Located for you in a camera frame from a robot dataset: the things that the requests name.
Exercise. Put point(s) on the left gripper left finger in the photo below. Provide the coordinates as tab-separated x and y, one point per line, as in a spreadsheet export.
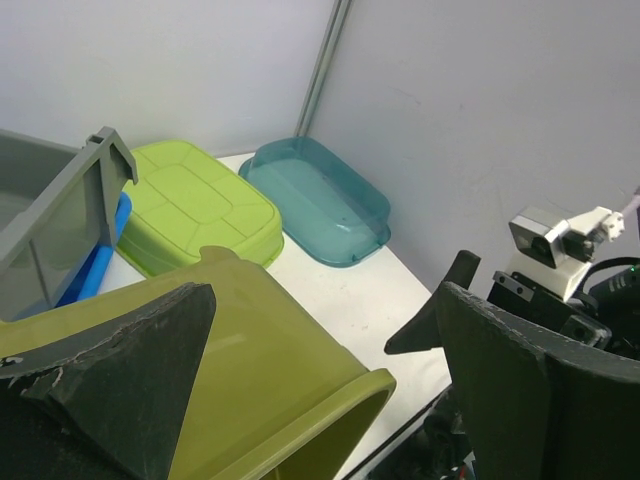
108	402

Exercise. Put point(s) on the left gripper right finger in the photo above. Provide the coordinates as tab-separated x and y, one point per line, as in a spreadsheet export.
536	404

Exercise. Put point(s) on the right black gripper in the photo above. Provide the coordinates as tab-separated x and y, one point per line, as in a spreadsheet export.
605	317

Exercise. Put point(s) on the teal transparent container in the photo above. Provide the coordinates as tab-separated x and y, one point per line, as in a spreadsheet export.
328	209

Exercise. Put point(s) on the olive green slotted basket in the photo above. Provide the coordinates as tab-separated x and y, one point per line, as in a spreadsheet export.
275	395

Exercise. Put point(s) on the large grey crate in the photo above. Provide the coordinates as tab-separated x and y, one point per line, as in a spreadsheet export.
57	204

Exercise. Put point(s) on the lime green container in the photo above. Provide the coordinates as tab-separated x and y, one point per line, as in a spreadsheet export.
185	200

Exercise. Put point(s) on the blue plastic tray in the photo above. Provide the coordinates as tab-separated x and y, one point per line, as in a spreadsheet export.
88	280

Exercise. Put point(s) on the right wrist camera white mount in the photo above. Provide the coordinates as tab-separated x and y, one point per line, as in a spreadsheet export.
556	253

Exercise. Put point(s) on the right aluminium frame post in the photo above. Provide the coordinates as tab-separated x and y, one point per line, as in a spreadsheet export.
324	59

